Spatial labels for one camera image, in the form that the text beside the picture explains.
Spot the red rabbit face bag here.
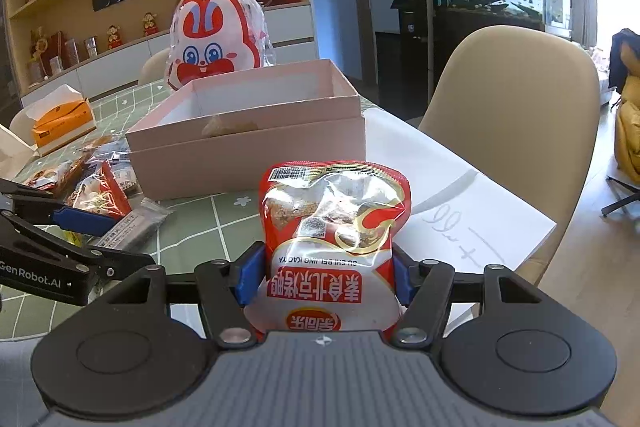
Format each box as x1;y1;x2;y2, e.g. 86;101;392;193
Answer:
165;0;277;90

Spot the beige chair left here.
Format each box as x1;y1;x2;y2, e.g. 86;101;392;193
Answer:
10;108;35;146

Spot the orange tissue box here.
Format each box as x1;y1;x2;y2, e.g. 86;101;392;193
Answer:
26;84;96;156

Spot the red peanut snack packet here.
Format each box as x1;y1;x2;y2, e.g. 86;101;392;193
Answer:
24;156;87;198

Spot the white paper sheet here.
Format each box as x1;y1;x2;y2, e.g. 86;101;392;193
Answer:
363;107;555;273

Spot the yellow cushioned lounge chair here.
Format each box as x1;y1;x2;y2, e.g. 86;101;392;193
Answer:
614;41;640;184

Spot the grey transparent snack packet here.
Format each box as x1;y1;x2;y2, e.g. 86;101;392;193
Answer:
93;197;172;251

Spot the beige chair far side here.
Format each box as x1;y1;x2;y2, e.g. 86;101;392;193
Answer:
138;48;169;86

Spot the beige chair right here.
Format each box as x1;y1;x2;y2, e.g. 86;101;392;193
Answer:
419;25;600;285

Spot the beige chair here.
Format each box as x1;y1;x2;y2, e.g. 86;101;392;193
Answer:
10;108;35;146
419;25;600;285
138;48;169;86

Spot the yellow red ball snack packet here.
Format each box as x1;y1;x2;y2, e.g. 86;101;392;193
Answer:
66;161;132;220

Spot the red white roast duck snack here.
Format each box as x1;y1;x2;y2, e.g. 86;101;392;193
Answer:
245;160;411;334

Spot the pink cardboard box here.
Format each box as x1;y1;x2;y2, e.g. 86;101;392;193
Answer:
126;60;366;200

